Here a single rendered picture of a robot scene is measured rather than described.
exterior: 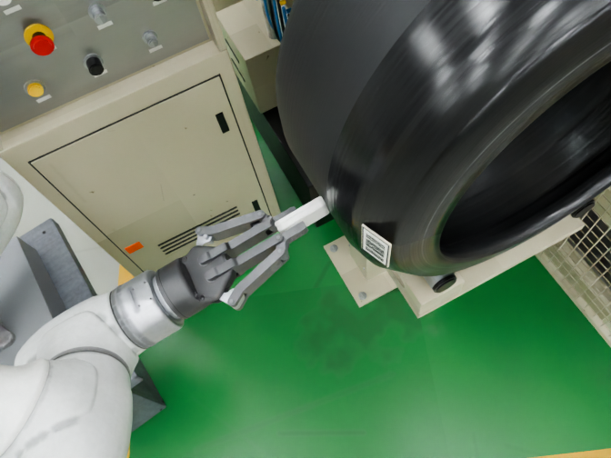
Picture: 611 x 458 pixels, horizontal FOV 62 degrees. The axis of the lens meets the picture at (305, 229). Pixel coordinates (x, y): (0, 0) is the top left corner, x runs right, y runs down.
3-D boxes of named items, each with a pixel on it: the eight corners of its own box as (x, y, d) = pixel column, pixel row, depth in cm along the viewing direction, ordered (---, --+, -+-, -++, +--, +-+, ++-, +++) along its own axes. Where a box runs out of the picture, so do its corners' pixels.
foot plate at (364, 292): (323, 247, 190) (323, 244, 188) (385, 214, 193) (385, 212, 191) (359, 307, 178) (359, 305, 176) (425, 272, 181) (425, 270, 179)
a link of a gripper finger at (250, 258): (202, 272, 65) (205, 281, 65) (278, 229, 65) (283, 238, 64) (214, 280, 69) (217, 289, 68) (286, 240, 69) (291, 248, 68)
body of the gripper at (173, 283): (165, 317, 62) (232, 278, 62) (145, 261, 66) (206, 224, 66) (193, 329, 69) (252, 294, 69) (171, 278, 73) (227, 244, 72)
